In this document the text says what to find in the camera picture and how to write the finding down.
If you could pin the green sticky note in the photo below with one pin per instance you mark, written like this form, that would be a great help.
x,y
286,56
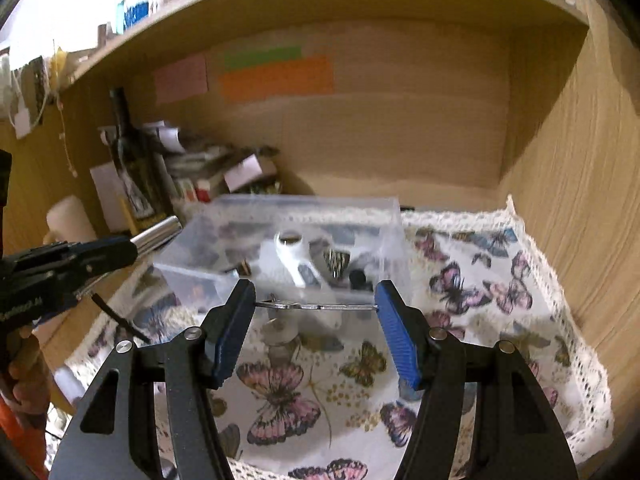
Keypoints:
x,y
250,58

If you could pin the orange sticky note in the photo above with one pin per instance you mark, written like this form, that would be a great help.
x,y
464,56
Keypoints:
x,y
303,77

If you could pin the pink sticky note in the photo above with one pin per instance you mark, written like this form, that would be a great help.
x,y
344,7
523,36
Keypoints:
x,y
181,80

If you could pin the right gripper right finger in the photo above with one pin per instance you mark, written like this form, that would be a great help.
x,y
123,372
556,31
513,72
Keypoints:
x,y
431,361

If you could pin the dark wine bottle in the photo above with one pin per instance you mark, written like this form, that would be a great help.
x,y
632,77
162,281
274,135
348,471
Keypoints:
x,y
136,167

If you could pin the silver metal cylinder tool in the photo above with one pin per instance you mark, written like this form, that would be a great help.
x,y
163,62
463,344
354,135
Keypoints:
x,y
157,236

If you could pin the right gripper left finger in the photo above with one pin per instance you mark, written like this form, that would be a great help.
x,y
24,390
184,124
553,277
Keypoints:
x,y
197,361

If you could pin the small black lavalier microphone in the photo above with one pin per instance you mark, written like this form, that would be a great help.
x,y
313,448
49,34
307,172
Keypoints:
x,y
359,281

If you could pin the cream ceramic mug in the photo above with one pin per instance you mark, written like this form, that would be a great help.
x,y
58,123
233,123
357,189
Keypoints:
x,y
67,221

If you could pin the clear plastic storage box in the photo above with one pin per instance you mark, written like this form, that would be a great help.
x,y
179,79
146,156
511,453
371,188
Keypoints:
x,y
237,227

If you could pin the person's left hand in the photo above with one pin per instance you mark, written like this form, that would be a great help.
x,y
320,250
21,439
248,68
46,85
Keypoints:
x,y
29,381

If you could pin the white small card box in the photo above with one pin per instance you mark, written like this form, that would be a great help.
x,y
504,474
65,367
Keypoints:
x,y
243,173

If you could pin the stack of papers and books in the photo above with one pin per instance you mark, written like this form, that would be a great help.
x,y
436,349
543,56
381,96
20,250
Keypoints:
x,y
192,168

